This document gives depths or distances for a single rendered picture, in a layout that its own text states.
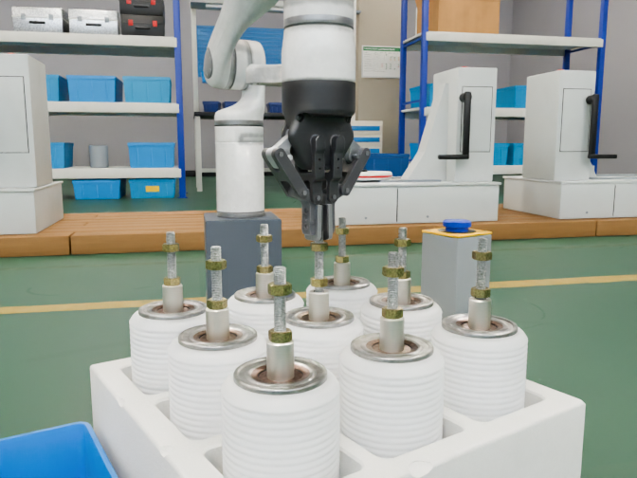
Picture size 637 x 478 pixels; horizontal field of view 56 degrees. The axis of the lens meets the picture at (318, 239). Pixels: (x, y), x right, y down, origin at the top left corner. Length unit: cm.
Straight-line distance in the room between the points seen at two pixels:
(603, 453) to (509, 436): 42
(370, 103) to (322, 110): 647
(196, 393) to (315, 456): 14
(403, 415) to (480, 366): 11
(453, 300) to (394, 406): 35
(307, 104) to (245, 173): 55
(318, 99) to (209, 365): 27
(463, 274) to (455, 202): 206
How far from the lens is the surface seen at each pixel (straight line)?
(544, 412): 64
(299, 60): 60
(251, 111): 114
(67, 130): 912
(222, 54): 111
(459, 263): 84
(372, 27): 717
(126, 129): 902
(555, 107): 324
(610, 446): 102
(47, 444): 77
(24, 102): 277
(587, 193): 326
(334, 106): 59
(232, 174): 113
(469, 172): 299
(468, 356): 60
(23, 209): 272
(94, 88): 535
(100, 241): 260
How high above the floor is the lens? 43
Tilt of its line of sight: 9 degrees down
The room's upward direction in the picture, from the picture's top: straight up
